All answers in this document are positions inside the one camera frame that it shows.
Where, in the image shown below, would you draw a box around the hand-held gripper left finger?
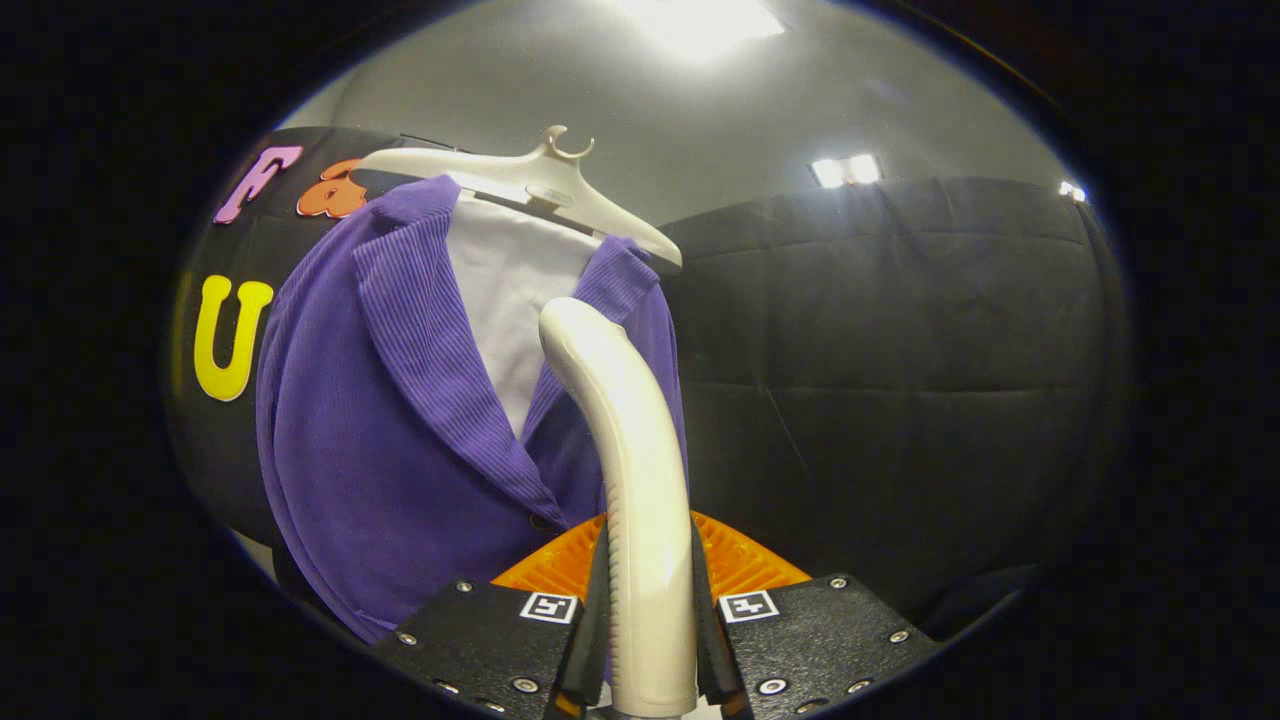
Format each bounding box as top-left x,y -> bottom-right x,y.
370,512 -> 611,720

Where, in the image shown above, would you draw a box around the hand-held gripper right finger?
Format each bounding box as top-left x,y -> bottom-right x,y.
690,510 -> 941,719

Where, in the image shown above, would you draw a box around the white garment steamer head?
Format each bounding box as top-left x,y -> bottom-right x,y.
538,297 -> 699,719

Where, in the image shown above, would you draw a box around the purple corduroy jacket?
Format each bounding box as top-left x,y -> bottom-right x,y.
255,175 -> 689,646

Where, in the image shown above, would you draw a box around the white plastic hanger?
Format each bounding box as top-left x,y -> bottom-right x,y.
357,125 -> 684,271

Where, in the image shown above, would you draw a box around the double ceiling light panel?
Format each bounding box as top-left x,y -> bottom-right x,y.
808,153 -> 883,189

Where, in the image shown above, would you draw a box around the large ceiling light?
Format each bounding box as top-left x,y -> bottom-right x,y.
615,0 -> 786,61

